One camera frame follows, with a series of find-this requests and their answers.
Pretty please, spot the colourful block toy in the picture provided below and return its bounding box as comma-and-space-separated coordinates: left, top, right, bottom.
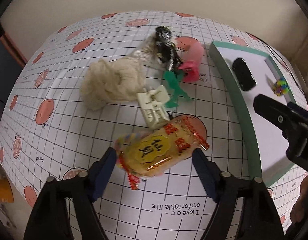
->
271, 77, 290, 96

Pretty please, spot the cream hair claw clip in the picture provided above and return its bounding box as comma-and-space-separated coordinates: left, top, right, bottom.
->
137, 85, 170, 130

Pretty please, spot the black gold monster figure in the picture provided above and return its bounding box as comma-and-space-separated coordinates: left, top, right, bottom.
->
143, 26, 183, 72

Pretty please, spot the teal white shallow box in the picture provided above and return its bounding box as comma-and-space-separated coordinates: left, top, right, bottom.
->
209, 41, 307, 188

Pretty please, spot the black toy car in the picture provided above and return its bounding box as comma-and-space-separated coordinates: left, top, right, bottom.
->
232, 57, 256, 92

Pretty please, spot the orange snack packet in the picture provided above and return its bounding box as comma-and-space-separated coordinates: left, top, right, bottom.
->
114, 114, 210, 190

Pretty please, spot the cream knitted scrunchie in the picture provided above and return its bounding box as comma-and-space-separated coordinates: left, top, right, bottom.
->
80, 57, 146, 111

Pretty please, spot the green plastic toy figure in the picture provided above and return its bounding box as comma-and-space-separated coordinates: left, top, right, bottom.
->
163, 70, 191, 108

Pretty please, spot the pink hair roller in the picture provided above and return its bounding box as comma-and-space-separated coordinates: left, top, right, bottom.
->
179, 42, 204, 83

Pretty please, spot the grid fruit pattern tablecloth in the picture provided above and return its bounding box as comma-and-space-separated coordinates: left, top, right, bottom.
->
0, 11, 307, 239

